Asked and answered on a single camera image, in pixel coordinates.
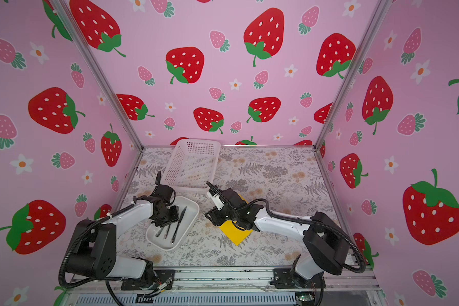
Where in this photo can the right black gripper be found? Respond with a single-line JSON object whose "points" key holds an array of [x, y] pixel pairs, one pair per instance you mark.
{"points": [[213, 217]]}

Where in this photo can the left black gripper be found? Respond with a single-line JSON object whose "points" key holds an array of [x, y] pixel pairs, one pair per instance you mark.
{"points": [[176, 217]]}

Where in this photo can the metal knife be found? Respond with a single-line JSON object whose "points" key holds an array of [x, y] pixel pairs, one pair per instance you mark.
{"points": [[178, 225]]}

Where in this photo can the yellow paper napkin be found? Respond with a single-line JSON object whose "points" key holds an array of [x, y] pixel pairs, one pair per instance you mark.
{"points": [[235, 233]]}

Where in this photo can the white plastic perforated basket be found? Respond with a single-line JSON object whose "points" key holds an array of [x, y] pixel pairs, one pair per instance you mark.
{"points": [[192, 164]]}

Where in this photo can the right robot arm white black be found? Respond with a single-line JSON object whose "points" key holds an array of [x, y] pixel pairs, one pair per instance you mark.
{"points": [[330, 249]]}

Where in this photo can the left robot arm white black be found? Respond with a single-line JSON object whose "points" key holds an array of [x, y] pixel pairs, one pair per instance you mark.
{"points": [[92, 251]]}

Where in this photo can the white oval ceramic tray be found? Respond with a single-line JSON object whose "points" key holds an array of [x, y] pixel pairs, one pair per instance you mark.
{"points": [[188, 221]]}

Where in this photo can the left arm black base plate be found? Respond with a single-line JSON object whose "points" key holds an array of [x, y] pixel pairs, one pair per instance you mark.
{"points": [[151, 281]]}

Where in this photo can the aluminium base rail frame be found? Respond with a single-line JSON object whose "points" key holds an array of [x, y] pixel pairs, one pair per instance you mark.
{"points": [[236, 285]]}

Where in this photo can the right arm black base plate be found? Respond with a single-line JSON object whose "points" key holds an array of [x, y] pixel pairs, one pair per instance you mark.
{"points": [[286, 278]]}

